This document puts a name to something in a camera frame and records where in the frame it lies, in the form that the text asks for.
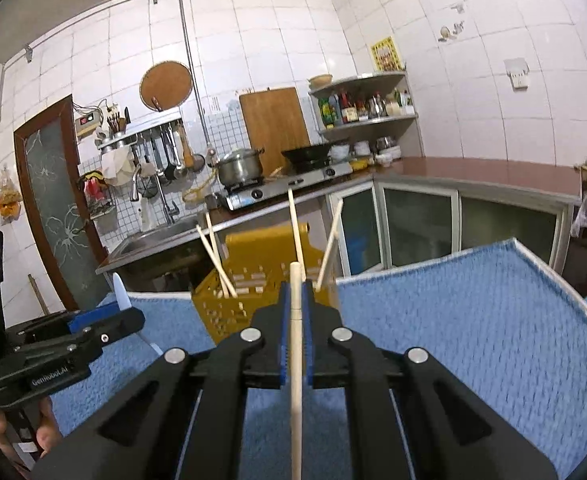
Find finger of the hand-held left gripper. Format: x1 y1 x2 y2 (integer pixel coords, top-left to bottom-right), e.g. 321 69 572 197
4 304 134 348
0 307 147 408

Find metal wall pipe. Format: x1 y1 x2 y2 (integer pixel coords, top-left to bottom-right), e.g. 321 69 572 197
0 0 209 146

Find chrome faucet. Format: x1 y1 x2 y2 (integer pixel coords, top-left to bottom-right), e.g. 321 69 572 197
130 162 180 226

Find orange hanging bag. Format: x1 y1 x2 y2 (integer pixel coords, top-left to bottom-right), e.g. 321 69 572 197
0 167 24 226

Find stainless steel pot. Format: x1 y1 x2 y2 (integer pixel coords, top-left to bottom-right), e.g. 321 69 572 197
216 147 265 188

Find person's left hand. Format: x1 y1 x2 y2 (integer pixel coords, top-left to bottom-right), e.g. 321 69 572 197
0 397 63 471

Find white plastic spoon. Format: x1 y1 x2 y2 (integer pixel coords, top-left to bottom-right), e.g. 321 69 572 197
112 273 164 356

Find wooden chopstick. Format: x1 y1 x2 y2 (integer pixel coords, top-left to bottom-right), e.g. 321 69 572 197
288 262 305 480
196 225 230 298
288 187 304 265
316 199 344 292
205 211 238 298

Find white wall socket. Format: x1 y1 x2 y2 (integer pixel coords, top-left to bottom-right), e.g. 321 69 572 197
503 57 530 91

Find wall sticker hooks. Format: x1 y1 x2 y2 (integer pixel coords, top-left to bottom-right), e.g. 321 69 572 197
438 4 467 42

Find blue textured blanket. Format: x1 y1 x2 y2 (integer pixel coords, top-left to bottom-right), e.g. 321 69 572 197
48 237 587 480

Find yellow perforated utensil holder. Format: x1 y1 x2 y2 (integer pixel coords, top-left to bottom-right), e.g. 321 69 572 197
192 224 339 346

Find stainless steel sink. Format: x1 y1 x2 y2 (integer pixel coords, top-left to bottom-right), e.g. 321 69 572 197
108 215 209 261

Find row of condiment bottles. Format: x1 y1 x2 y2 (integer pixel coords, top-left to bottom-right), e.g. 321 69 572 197
317 89 415 128

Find group of small bowls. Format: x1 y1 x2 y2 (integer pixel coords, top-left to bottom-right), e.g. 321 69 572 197
331 137 404 166

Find black wok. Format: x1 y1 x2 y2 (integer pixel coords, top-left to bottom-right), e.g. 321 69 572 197
280 142 335 168

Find yellow hose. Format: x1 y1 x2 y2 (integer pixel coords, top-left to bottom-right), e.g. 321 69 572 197
181 175 219 206

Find wall switch box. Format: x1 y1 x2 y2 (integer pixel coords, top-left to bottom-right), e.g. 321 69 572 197
74 105 119 136

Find kitchen counter cabinet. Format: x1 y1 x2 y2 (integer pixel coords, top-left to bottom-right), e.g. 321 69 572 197
96 157 581 291

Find brown frosted glass door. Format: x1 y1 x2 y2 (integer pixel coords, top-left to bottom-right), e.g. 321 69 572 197
14 94 112 311

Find metal corner shelf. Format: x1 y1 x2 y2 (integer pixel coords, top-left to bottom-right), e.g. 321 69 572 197
307 71 419 143

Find row of hanging kitchen utensils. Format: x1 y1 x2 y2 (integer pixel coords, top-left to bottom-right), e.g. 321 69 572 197
136 122 207 181

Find steel gas stove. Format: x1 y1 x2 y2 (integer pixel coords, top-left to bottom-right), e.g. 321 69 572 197
224 160 354 211

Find wooden cutting board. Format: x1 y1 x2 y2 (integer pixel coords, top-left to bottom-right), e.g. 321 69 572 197
238 86 311 176

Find metal utensil rack shelf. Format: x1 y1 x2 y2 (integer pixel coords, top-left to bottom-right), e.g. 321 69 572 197
96 117 184 151

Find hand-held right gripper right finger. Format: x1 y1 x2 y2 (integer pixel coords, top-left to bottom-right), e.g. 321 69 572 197
301 280 559 480

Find wire wall basket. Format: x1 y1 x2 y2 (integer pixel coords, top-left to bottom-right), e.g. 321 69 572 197
78 170 114 221

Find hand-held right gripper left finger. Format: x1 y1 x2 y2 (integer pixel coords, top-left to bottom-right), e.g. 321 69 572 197
31 280 292 480

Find yellow wall poster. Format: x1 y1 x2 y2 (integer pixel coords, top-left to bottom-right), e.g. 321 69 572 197
370 36 405 72

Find round woven bamboo tray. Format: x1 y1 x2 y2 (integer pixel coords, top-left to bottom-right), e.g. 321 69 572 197
140 60 194 111

